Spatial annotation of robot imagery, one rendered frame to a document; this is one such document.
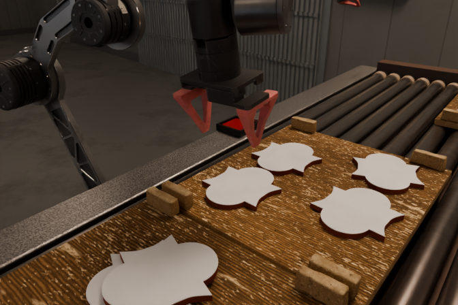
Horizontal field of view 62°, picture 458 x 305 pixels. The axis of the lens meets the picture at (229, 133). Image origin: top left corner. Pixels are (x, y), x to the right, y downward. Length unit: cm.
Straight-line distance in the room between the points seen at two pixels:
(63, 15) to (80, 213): 92
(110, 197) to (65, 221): 8
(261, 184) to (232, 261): 18
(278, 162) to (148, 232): 28
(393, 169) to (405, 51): 252
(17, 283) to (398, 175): 60
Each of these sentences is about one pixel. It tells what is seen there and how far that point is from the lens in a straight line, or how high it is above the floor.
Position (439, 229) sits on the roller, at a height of 92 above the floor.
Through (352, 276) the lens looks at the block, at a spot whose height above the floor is 96.
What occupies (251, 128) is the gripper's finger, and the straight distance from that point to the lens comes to 49.
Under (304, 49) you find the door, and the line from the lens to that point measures 361.
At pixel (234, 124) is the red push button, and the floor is 93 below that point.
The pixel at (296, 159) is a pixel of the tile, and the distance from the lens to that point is 73.
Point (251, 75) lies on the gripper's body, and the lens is 50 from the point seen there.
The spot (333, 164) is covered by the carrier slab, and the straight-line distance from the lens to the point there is 75.
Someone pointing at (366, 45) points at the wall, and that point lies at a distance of 336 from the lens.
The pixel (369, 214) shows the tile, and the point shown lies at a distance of 61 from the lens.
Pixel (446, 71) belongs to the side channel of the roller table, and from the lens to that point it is 154.
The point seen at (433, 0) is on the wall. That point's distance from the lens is 315.
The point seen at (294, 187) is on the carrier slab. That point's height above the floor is 94.
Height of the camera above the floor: 128
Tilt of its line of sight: 23 degrees down
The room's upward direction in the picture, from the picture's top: straight up
